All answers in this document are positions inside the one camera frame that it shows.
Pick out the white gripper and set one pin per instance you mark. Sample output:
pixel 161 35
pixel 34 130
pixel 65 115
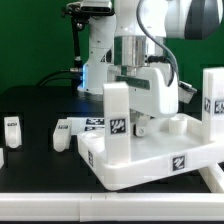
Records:
pixel 153 91

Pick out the white desk tabletop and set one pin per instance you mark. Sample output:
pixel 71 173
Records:
pixel 172 146

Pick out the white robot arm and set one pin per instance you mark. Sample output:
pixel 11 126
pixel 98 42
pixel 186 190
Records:
pixel 127 43

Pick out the white L-shaped obstacle fence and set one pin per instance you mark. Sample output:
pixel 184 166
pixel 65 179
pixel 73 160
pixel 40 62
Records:
pixel 87 207

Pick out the white block at left edge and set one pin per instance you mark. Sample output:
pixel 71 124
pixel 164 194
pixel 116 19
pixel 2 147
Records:
pixel 1 158

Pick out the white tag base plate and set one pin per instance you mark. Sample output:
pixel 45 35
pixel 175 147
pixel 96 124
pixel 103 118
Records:
pixel 81 124

